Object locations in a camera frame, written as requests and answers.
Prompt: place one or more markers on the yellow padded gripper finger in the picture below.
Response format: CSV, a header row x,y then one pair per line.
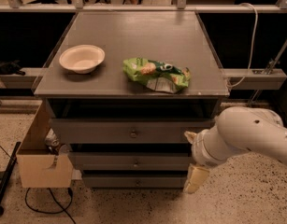
x,y
190,136
196,177

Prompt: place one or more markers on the grey drawer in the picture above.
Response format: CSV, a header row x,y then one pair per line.
x,y
126,131
134,181
130,161

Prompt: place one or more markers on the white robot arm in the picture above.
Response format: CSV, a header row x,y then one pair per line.
x,y
237,130

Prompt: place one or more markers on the grey drawer cabinet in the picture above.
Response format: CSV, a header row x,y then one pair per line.
x,y
107,93

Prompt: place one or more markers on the grey bottom drawer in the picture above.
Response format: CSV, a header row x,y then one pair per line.
x,y
134,181

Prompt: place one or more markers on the grey top drawer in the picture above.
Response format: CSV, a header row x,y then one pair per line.
x,y
126,131

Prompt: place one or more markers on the green chip bag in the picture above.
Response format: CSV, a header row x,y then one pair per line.
x,y
157,76

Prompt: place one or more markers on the white paper bowl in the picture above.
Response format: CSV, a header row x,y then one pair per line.
x,y
82,59

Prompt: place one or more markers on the crumpled can in box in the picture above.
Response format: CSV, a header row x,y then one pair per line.
x,y
51,139

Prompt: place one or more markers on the wooden side box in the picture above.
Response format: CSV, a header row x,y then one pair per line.
x,y
38,167

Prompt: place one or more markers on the black stand leg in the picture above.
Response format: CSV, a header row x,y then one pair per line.
x,y
5,175

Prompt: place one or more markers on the black object on rail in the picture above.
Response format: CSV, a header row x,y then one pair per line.
x,y
10,68

